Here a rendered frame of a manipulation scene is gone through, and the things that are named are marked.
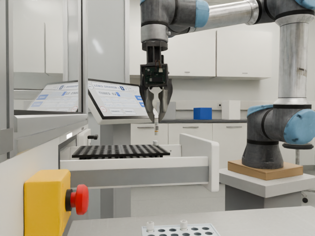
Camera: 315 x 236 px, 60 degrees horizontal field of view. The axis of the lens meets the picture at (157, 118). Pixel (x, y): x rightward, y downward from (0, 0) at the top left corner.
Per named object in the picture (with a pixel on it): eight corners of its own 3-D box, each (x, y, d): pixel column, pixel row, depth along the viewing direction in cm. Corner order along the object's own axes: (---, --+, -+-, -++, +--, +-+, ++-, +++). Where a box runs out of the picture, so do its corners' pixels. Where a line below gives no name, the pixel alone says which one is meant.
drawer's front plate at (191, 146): (184, 166, 89) (184, 133, 88) (219, 192, 60) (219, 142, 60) (179, 166, 88) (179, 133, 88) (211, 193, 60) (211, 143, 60)
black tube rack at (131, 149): (157, 165, 81) (157, 143, 81) (170, 180, 64) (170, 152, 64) (80, 168, 78) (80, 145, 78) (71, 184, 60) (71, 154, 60)
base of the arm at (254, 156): (255, 158, 117) (255, 135, 116) (290, 165, 105) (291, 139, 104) (233, 163, 107) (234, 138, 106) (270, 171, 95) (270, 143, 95)
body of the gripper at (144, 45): (138, 87, 70) (138, 40, 70) (143, 90, 78) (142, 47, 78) (168, 86, 69) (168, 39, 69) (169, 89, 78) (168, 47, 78)
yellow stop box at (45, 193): (75, 216, 41) (74, 168, 40) (67, 238, 33) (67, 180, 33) (38, 218, 40) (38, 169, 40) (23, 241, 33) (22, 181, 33)
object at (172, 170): (180, 163, 87) (180, 144, 87) (208, 184, 61) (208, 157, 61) (48, 167, 80) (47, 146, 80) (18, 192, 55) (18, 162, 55)
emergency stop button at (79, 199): (89, 208, 39) (89, 180, 39) (87, 219, 35) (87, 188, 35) (68, 210, 39) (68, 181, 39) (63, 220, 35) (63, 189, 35)
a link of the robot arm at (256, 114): (264, 136, 113) (265, 103, 112) (289, 141, 100) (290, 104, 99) (239, 137, 109) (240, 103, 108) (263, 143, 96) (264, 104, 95)
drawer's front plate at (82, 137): (90, 154, 114) (90, 128, 114) (83, 168, 86) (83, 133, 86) (86, 155, 114) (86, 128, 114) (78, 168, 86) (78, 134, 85)
